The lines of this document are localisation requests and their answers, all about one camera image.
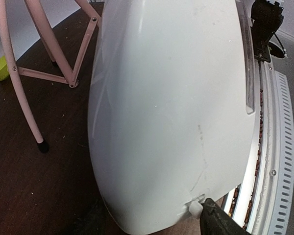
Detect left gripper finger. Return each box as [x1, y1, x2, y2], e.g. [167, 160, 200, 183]
[199, 198, 250, 235]

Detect grey metronome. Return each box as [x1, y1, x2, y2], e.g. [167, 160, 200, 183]
[88, 0, 255, 235]

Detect pink music stand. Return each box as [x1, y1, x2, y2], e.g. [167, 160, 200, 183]
[0, 0, 103, 154]

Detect green bowl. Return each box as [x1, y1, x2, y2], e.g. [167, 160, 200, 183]
[0, 56, 9, 82]

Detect aluminium front rail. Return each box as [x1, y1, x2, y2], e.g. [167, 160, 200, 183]
[222, 60, 294, 235]

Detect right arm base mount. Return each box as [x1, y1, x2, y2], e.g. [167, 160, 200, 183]
[251, 0, 284, 63]

